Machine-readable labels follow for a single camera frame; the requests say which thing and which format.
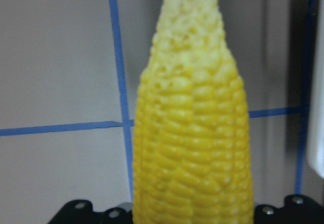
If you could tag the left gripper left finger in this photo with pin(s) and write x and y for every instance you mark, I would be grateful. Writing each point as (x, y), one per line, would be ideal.
(81, 211)

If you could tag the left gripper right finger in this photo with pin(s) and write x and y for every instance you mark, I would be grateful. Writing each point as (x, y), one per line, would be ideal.
(296, 209)

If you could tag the light wood drawer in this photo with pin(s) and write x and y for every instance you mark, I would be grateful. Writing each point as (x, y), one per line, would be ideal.
(314, 143)

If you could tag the yellow toy corn cob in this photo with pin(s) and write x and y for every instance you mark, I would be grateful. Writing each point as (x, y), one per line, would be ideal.
(191, 137)

